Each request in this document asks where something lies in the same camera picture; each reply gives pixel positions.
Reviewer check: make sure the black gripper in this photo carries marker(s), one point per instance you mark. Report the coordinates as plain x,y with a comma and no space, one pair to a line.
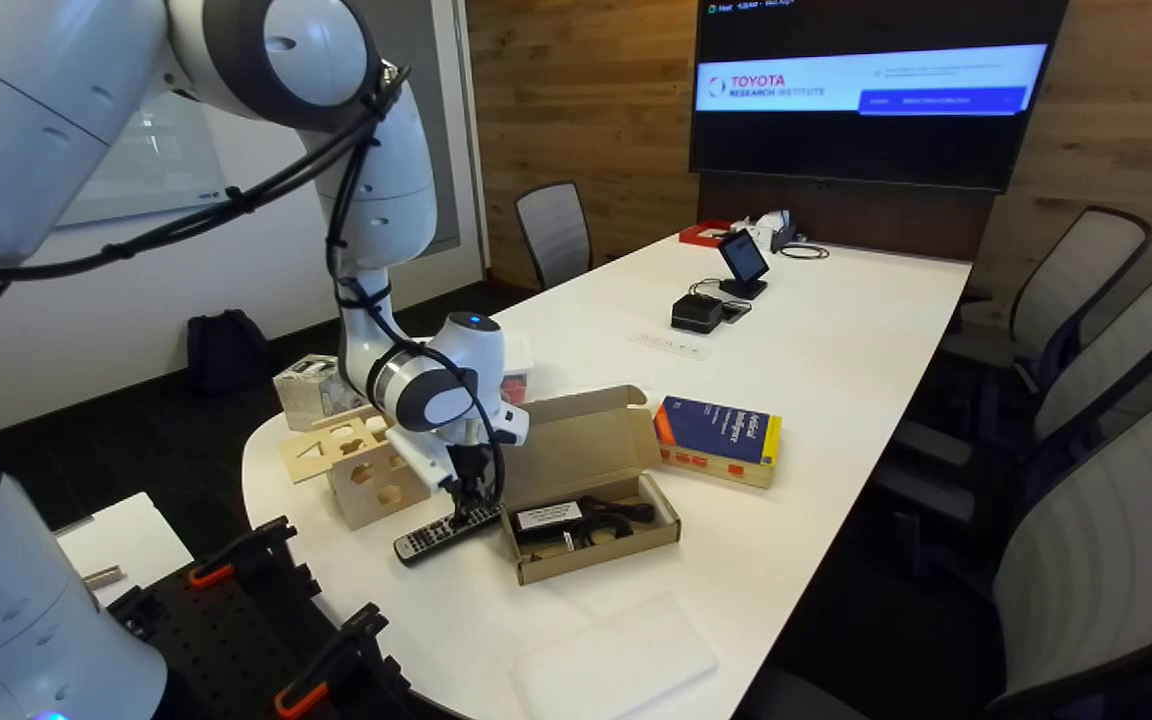
476,483

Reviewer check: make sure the grey remote control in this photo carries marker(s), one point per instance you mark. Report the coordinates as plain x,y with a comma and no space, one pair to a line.
443,534

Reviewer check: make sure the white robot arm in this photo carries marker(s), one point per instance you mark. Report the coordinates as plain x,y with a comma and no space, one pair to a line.
69,83

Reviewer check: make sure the black power adapter with label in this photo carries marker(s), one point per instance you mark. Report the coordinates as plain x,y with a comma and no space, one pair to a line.
554,526

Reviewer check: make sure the open cardboard box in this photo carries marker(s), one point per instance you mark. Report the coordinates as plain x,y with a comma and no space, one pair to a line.
593,449

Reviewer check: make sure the wooden block toy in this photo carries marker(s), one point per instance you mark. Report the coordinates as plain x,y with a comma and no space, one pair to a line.
342,438

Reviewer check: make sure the black orange clamp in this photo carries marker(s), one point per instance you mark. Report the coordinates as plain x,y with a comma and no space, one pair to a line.
240,555
342,663

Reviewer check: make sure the blue orange book box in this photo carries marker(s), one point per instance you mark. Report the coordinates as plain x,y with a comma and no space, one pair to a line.
716,440

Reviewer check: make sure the black square device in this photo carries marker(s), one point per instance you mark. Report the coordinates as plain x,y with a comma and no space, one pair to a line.
699,312

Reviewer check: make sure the grey office chair far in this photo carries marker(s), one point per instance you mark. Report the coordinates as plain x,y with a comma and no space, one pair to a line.
554,231

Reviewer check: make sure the black bag on floor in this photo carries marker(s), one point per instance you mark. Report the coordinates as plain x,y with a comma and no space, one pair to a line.
225,355

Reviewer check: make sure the red flat object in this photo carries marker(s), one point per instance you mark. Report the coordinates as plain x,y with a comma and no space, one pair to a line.
705,235

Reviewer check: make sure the grey mesh chair middle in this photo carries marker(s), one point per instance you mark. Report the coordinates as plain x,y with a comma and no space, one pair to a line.
970,478

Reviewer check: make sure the grey mesh chair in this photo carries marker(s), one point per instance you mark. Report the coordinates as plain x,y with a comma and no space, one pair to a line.
1059,294
1042,628
970,478

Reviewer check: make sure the grey mesh chair near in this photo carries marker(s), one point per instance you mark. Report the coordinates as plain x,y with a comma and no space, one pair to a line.
1042,628

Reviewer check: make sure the grey mesh chair back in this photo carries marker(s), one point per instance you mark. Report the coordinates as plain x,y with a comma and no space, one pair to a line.
1059,294

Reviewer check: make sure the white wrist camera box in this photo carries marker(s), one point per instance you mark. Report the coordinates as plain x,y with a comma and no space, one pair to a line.
510,419

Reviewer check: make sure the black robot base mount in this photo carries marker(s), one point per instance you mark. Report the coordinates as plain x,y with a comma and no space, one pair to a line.
230,649

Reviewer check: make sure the wall mounted tv screen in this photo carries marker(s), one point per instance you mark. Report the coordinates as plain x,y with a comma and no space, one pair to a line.
929,92

